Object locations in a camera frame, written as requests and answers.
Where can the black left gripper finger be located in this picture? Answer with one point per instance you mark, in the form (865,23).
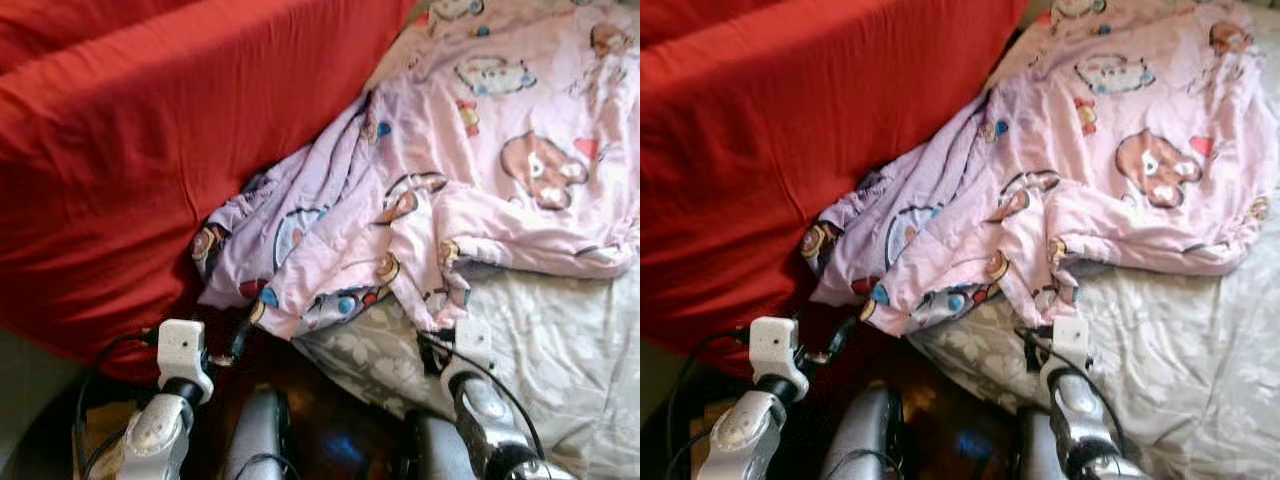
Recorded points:
(838,335)
(240,338)

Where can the silver left robot leg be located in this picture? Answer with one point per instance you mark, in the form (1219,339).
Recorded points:
(862,435)
(258,435)

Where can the silver robot leg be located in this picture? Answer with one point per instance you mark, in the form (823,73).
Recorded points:
(258,435)
(1040,450)
(435,450)
(862,435)

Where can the silver right robot leg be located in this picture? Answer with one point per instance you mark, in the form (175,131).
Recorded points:
(435,450)
(1040,450)

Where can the beige floral bed sheet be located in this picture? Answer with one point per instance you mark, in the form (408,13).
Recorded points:
(1190,360)
(570,360)

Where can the red sofa cover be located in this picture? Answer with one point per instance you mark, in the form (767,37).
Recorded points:
(780,170)
(150,170)

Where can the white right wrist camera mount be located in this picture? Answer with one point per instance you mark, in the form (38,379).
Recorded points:
(1065,340)
(472,342)

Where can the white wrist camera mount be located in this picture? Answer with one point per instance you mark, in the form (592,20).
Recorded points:
(472,342)
(1065,340)
(775,348)
(183,350)

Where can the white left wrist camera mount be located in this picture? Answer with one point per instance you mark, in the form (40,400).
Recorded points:
(183,350)
(775,348)

